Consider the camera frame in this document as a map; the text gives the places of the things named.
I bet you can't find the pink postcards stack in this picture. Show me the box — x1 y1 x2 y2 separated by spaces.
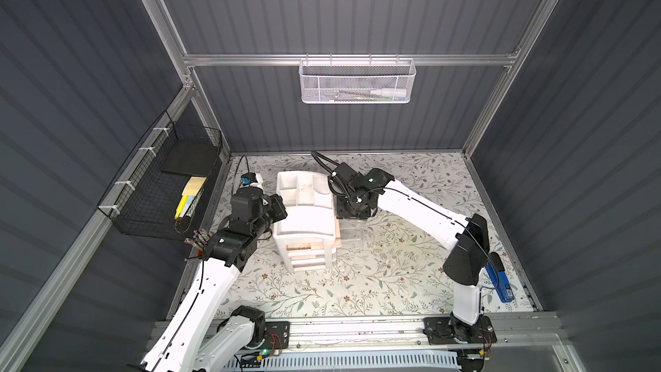
333 220 342 249

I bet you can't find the black wire wall basket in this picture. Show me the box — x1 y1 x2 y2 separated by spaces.
97 114 224 241

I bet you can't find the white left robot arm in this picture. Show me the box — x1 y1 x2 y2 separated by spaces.
139 185 287 371

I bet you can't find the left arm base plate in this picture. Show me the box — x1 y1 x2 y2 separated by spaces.
258 320 291 351

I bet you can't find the blue stapler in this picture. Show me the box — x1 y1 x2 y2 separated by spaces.
485 252 515 303

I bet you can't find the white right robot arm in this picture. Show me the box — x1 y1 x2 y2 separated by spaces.
327 163 490 328

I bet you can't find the white desk drawer organizer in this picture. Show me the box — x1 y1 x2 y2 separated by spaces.
273 170 337 272

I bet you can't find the clear plastic drawer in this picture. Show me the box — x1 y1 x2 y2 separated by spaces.
339 219 368 249

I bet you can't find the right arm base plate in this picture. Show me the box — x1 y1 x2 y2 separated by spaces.
423 314 497 345

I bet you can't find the white wire mesh basket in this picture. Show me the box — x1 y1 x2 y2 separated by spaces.
298 57 417 104

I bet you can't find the black right camera cable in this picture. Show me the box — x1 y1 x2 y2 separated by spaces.
311 151 352 192

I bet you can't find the black notebook in basket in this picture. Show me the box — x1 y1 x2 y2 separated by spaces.
160 141 219 177

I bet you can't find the yellow sticky notes pad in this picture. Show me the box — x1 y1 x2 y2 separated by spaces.
182 177 207 196

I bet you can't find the white marker in basket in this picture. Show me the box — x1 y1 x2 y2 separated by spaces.
369 88 408 101

